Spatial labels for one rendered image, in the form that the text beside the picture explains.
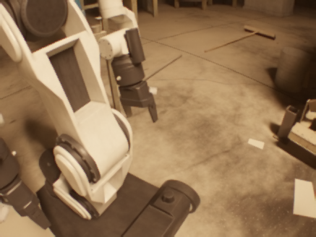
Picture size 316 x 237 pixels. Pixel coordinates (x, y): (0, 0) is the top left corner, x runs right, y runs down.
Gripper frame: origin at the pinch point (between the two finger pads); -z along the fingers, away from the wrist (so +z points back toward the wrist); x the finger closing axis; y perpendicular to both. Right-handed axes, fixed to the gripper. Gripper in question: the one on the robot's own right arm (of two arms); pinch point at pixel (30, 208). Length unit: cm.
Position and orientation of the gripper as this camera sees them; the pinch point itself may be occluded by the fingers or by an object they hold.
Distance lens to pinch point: 55.4
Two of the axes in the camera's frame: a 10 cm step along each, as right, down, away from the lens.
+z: -2.1, -8.4, -5.1
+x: 8.1, 1.4, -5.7
